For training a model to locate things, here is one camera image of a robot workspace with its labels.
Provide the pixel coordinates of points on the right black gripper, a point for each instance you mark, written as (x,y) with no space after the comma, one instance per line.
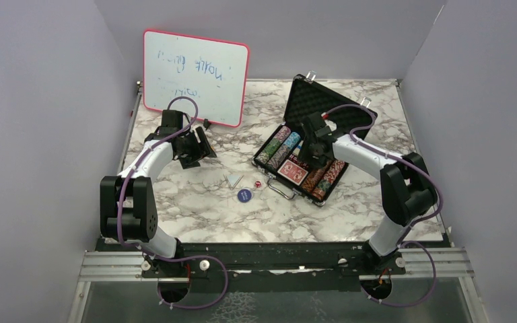
(304,155)

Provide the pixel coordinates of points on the green chip stack in case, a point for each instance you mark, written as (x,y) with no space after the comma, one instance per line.
(270,149)

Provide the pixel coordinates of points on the purple chip stack in case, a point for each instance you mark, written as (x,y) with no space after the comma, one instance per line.
(282,134)

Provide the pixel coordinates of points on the pink framed whiteboard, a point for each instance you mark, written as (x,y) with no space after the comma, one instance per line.
(211,72)

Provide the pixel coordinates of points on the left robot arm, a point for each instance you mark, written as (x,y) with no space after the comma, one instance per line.
(128,210)

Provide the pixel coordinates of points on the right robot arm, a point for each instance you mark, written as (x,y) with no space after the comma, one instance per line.
(407,190)

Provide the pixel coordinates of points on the orange chip row in case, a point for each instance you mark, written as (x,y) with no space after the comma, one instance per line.
(313,179)

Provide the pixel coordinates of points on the red playing card deck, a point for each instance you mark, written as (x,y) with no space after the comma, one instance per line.
(293,172)

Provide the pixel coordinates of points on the black poker case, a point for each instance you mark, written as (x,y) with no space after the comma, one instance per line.
(307,97)

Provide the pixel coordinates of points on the light blue chip stack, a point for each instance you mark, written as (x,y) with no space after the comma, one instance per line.
(292,140)

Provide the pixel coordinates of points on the brown chip stack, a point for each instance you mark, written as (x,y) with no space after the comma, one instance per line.
(278,157)

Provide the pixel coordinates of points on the blue dealer button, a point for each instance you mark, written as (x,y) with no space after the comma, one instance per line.
(244,195)

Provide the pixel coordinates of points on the blue white card deck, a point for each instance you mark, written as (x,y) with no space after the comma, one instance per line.
(297,149)

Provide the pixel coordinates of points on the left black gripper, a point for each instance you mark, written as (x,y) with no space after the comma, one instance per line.
(202,149)

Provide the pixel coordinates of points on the black mounting rail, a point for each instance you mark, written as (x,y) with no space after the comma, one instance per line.
(263,267)

